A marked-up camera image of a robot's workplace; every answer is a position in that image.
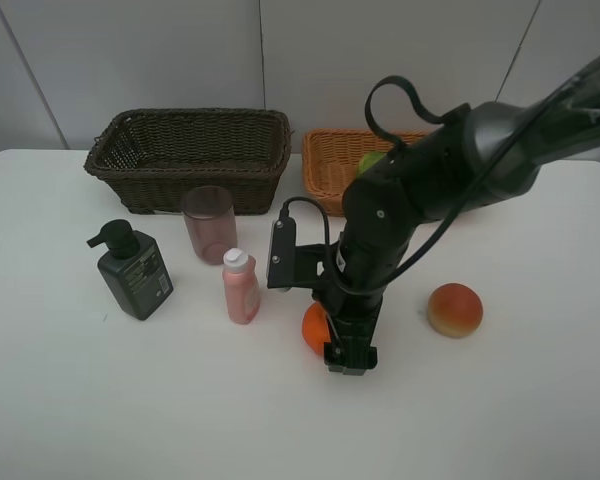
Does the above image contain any pink bottle white cap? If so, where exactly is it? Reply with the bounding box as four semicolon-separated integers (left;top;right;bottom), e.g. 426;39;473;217
222;248;260;325

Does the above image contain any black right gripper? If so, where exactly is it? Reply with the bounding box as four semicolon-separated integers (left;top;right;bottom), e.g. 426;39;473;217
294;234;410;376

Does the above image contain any black pump soap bottle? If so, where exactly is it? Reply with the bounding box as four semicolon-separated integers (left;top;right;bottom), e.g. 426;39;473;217
87;219;173;321

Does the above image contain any translucent pink plastic cup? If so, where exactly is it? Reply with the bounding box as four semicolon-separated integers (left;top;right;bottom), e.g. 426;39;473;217
181;185;238;265

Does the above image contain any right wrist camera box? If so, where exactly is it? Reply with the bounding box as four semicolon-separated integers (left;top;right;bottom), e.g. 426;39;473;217
267;207;296;291

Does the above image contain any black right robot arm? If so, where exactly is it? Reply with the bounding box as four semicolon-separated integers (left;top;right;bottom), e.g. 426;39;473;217
310;56;600;375

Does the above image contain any red yellow peach fruit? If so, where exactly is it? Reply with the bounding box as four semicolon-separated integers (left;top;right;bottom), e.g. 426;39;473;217
427;283;484;338

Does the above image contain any orange wicker basket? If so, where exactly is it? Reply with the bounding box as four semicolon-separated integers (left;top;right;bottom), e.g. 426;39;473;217
300;128;496;218

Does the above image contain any green lime fruit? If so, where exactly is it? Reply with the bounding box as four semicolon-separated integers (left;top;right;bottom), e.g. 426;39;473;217
356;151;385;176

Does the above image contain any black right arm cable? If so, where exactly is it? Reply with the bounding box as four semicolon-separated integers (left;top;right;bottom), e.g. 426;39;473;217
279;75;581;296

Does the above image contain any dark brown wicker basket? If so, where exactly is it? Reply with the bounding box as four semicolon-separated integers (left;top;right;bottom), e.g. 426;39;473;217
84;108;291;215

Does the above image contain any orange tangerine fruit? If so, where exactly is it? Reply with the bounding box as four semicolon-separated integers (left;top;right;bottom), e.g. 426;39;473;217
302;302;331;357

